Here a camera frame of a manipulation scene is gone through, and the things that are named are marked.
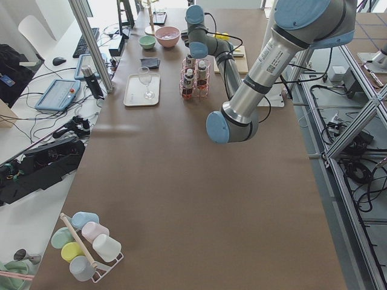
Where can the black keyboard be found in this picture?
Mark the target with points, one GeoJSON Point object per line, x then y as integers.
{"type": "Point", "coordinates": [82, 47]}

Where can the aluminium frame post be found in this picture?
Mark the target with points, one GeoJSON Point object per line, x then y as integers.
{"type": "Point", "coordinates": [83, 23]}

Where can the steel jigger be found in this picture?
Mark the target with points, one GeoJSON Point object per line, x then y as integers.
{"type": "Point", "coordinates": [21, 254]}

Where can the yellow cup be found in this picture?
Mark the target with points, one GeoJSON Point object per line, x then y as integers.
{"type": "Point", "coordinates": [70, 251]}

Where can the green bowl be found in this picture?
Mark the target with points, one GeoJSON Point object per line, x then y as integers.
{"type": "Point", "coordinates": [147, 42]}

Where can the white cup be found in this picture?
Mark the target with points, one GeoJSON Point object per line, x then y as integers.
{"type": "Point", "coordinates": [106, 247]}

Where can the blue teach pendant near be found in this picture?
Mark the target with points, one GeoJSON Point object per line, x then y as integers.
{"type": "Point", "coordinates": [59, 95]}

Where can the wooden cutting board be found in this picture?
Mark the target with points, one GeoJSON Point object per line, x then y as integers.
{"type": "Point", "coordinates": [240, 58]}

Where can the pink cup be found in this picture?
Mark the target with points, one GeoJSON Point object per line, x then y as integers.
{"type": "Point", "coordinates": [92, 229]}

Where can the dark folded cloth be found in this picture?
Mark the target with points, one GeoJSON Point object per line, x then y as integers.
{"type": "Point", "coordinates": [150, 62]}

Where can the clear wine glass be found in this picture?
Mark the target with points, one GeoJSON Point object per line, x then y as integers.
{"type": "Point", "coordinates": [145, 78]}

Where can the white wire cup rack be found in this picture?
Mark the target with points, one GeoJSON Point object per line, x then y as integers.
{"type": "Point", "coordinates": [102, 268]}

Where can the black computer mouse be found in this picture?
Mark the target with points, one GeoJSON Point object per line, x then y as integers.
{"type": "Point", "coordinates": [58, 61]}

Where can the blue teach pendant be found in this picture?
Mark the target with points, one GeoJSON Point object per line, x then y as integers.
{"type": "Point", "coordinates": [85, 60]}
{"type": "Point", "coordinates": [59, 95]}

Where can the grey blue cup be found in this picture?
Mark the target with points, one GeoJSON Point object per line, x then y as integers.
{"type": "Point", "coordinates": [81, 269]}

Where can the black thermos bottle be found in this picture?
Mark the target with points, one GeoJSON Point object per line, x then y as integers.
{"type": "Point", "coordinates": [92, 82]}

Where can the blue teach pendant far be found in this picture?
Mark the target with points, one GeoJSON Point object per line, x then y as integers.
{"type": "Point", "coordinates": [85, 60]}

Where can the wooden glass stand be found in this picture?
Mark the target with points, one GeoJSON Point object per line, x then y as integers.
{"type": "Point", "coordinates": [151, 28]}

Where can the copper wire bottle basket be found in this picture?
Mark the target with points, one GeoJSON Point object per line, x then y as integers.
{"type": "Point", "coordinates": [197, 93]}

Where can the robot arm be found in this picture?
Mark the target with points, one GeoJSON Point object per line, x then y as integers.
{"type": "Point", "coordinates": [298, 25]}
{"type": "Point", "coordinates": [201, 45]}

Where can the cream serving tray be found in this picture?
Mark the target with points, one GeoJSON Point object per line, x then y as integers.
{"type": "Point", "coordinates": [135, 90]}

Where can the green cup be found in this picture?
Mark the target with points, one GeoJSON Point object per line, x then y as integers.
{"type": "Point", "coordinates": [61, 237]}

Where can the black electronics box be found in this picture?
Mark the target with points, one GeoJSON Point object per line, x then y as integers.
{"type": "Point", "coordinates": [40, 168]}

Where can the pink ribbed bowl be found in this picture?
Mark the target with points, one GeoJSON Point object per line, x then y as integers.
{"type": "Point", "coordinates": [167, 36]}

